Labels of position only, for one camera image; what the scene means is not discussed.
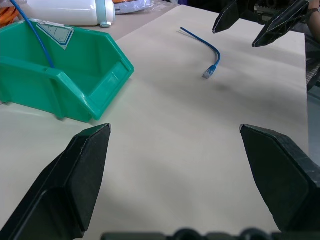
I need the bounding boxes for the green plastic storage bin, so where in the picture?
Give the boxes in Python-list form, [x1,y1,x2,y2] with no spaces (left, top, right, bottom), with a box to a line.
[0,17,135,124]

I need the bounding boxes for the long blue cable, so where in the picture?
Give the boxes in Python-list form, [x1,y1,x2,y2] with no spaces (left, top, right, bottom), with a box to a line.
[10,0,56,69]

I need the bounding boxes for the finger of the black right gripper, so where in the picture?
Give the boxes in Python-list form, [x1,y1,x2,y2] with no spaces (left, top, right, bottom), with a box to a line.
[251,0,311,49]
[212,0,240,34]

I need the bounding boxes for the white bottle with blue ring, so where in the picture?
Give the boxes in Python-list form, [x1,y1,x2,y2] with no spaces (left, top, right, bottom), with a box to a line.
[24,0,117,29]

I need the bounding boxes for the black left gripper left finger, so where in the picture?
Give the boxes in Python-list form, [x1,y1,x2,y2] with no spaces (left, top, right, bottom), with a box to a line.
[0,123,112,240]

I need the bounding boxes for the clear plastic bag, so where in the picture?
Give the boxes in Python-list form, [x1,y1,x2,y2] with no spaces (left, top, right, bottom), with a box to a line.
[111,0,181,15]

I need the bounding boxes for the orange cable bundle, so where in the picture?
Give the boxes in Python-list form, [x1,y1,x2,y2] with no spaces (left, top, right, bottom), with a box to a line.
[0,5,23,28]

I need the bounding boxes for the black equipment frame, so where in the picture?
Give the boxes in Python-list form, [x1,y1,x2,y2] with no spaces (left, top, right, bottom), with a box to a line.
[304,31,320,93]

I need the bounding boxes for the short blue ethernet cable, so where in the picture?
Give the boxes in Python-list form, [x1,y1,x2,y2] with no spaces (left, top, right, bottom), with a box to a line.
[176,26,222,81]

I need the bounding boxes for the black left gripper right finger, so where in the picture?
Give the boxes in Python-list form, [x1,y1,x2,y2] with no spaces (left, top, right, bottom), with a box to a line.
[238,123,320,234]

